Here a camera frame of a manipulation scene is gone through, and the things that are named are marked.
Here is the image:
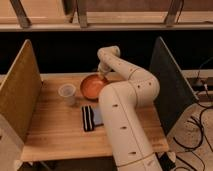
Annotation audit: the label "orange ceramic bowl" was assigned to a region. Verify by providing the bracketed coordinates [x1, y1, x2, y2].
[80, 74, 109, 100]

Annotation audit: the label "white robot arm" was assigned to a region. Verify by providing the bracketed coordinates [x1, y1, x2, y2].
[97, 46, 163, 171]

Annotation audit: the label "blue grey sponge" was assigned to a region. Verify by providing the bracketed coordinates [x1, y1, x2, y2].
[93, 107, 103, 126]

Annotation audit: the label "black white striped cloth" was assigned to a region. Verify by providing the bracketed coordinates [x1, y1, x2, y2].
[82, 106, 95, 132]

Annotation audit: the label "clear plastic cup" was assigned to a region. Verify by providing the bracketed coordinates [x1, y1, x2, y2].
[58, 84, 76, 106]

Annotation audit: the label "right dark side panel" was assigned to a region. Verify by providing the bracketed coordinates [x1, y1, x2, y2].
[150, 37, 198, 136]

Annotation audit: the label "left wooden side panel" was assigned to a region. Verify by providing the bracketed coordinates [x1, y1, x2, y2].
[0, 39, 42, 143]

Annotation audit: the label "wooden shelf rail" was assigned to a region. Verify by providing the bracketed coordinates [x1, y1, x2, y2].
[0, 0, 213, 32]

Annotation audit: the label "black floor cables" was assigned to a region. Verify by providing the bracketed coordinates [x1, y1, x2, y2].
[159, 56, 213, 171]

